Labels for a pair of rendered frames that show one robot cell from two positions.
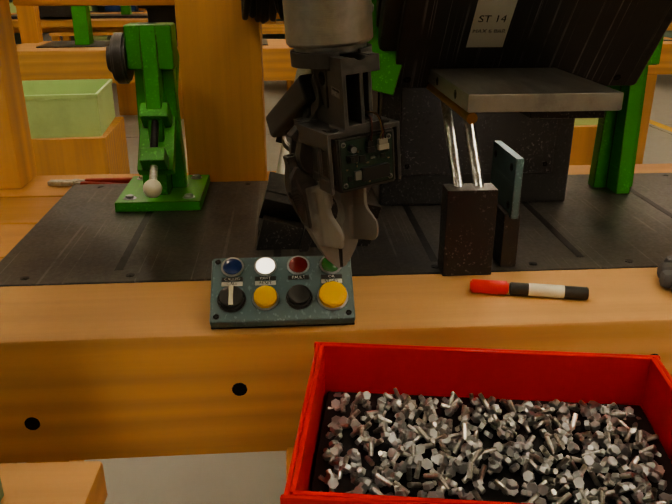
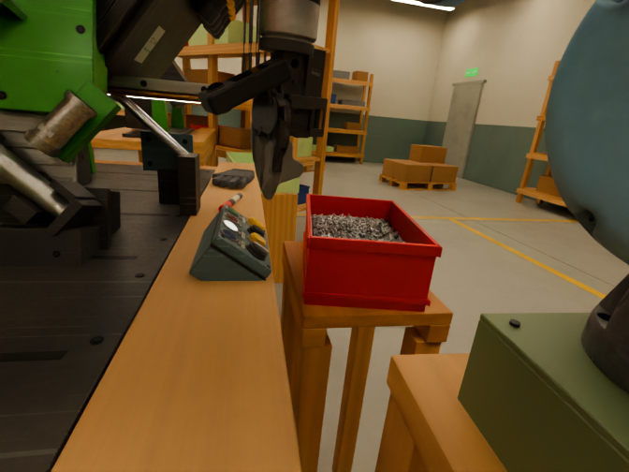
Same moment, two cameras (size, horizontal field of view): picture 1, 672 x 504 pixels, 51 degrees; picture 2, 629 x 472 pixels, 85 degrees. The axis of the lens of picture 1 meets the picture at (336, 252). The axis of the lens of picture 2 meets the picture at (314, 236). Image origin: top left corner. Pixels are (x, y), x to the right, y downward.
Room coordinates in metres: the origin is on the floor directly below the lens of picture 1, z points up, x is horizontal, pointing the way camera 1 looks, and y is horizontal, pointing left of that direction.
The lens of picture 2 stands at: (0.64, 0.51, 1.09)
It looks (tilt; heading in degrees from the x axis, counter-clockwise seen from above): 19 degrees down; 262
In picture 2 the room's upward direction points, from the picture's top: 5 degrees clockwise
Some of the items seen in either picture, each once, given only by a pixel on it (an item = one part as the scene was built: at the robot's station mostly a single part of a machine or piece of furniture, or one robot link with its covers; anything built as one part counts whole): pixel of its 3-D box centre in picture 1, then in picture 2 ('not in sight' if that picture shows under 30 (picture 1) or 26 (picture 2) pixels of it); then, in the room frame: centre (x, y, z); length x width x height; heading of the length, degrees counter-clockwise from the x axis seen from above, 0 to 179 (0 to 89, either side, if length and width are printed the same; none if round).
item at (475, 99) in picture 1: (491, 80); (128, 87); (0.91, -0.20, 1.11); 0.39 x 0.16 x 0.03; 4
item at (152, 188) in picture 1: (153, 176); not in sight; (1.01, 0.27, 0.96); 0.06 x 0.03 x 0.06; 4
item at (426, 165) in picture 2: not in sight; (419, 166); (-2.12, -5.86, 0.37); 1.20 x 0.80 x 0.74; 14
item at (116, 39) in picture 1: (118, 58); not in sight; (1.09, 0.33, 1.12); 0.07 x 0.03 x 0.08; 4
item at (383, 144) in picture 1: (339, 118); (288, 92); (0.62, 0.00, 1.12); 0.09 x 0.08 x 0.12; 28
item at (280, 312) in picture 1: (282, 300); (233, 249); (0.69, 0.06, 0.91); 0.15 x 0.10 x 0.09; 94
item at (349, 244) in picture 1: (359, 224); (275, 166); (0.64, -0.02, 1.02); 0.06 x 0.03 x 0.09; 28
